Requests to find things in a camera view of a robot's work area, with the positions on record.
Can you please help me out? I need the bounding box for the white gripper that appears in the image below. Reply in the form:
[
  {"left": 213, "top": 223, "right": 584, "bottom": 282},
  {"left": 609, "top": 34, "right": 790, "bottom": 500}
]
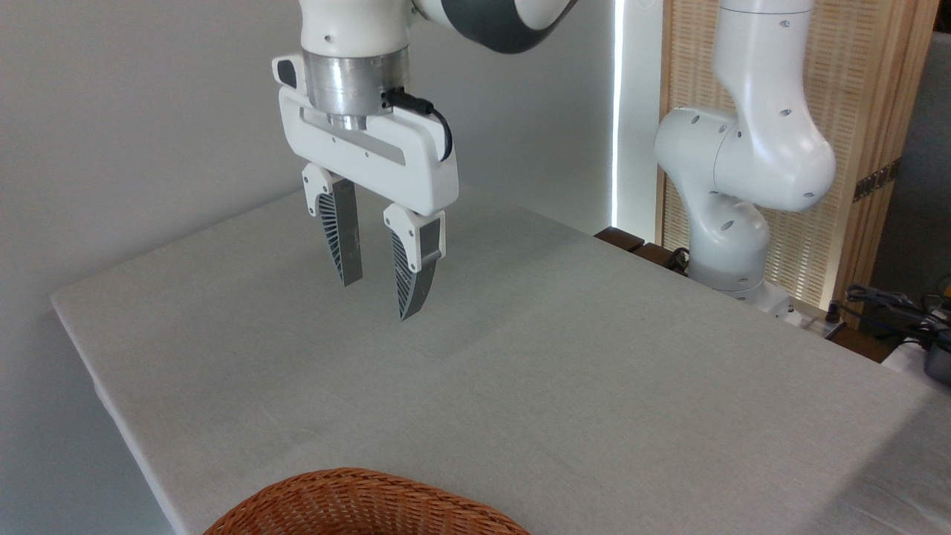
[{"left": 272, "top": 53, "right": 460, "bottom": 322}]

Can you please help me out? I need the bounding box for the brown woven wicker basket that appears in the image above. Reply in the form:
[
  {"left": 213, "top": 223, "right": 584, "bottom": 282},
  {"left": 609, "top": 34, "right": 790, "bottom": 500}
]
[{"left": 203, "top": 467, "right": 530, "bottom": 535}]

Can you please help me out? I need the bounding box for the grey table cloth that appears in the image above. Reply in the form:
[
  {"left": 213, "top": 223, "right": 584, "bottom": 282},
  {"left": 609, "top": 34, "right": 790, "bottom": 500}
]
[{"left": 51, "top": 182, "right": 951, "bottom": 535}]

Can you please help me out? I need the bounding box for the silver metal wrist flange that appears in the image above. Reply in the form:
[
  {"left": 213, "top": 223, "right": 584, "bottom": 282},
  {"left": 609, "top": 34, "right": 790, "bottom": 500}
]
[{"left": 303, "top": 47, "right": 412, "bottom": 133}]

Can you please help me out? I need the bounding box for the white vertical light strip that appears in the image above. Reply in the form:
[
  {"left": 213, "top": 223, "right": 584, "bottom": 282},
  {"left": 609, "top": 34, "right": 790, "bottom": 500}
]
[{"left": 611, "top": 0, "right": 626, "bottom": 228}]

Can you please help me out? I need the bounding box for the white power strip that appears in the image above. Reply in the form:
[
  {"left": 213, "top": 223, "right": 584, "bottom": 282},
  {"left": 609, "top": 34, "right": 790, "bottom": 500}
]
[{"left": 795, "top": 311, "right": 849, "bottom": 341}]

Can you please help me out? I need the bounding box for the dark metal screen hinge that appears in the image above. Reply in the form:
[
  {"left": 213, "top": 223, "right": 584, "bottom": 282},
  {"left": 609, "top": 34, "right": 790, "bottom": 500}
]
[{"left": 853, "top": 160, "right": 901, "bottom": 203}]

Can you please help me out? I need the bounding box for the light wooden slatted screen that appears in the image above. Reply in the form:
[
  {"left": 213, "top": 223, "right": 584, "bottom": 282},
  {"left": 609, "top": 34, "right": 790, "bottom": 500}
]
[{"left": 657, "top": 0, "right": 941, "bottom": 313}]

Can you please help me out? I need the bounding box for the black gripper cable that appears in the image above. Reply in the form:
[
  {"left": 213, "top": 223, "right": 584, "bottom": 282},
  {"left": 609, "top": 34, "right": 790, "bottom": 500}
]
[{"left": 381, "top": 87, "right": 453, "bottom": 163}]

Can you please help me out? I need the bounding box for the black cable bundle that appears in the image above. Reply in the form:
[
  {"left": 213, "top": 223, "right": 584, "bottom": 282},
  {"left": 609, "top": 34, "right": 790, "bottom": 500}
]
[{"left": 845, "top": 284, "right": 951, "bottom": 350}]

